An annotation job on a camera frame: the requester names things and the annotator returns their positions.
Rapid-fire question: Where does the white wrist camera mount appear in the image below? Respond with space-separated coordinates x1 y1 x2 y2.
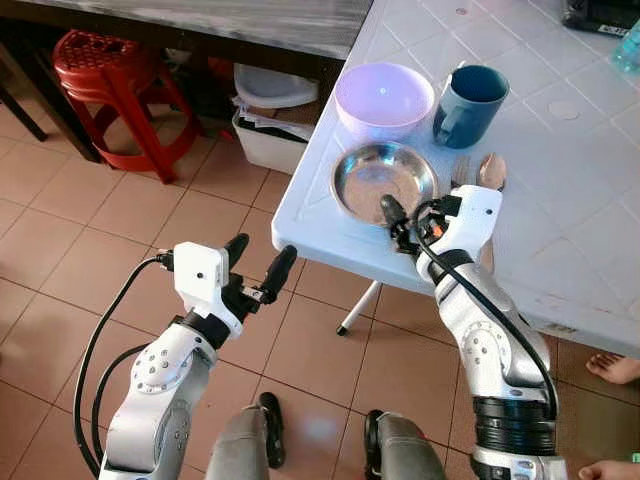
171 241 234 320
424 184 505 273

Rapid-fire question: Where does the metal spoon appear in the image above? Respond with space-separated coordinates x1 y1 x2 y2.
477 152 508 277

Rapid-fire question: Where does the grey robot right leg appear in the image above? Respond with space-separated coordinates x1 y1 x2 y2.
362 409 449 480

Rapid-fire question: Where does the white plastic bin with lid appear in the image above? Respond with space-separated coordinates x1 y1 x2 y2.
231 63 322 177

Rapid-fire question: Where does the grey robot leg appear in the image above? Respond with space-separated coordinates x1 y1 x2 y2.
362 409 449 480
204 391 287 480

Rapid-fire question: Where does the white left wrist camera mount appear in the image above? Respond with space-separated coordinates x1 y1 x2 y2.
171 241 234 320

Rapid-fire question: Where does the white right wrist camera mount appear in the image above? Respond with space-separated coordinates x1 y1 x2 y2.
424 184 505 273

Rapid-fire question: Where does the dark table with grey top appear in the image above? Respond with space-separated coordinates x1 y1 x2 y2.
0 0 375 164

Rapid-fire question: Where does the grey robot left leg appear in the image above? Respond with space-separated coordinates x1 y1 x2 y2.
204 391 287 480

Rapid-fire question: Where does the blue mug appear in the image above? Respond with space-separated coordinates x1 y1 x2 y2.
432 64 511 151

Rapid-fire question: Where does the stainless steel plate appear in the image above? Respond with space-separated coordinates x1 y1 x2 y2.
330 141 442 228

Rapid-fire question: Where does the bare person foot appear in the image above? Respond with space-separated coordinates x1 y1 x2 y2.
577 459 640 480
584 351 640 387

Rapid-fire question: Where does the clear plastic water bottle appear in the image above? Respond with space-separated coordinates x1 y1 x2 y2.
611 19 640 77

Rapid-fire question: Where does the black device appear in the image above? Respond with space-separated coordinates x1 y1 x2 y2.
561 0 640 37

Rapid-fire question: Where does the metal fork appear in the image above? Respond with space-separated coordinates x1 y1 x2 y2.
452 155 472 193

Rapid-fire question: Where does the pink plastic bowl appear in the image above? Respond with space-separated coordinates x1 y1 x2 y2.
334 62 437 144

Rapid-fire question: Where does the red plastic stool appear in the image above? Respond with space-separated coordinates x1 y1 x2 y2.
52 29 199 186

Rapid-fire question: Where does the white table leg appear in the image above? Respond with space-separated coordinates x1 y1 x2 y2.
336 279 384 338

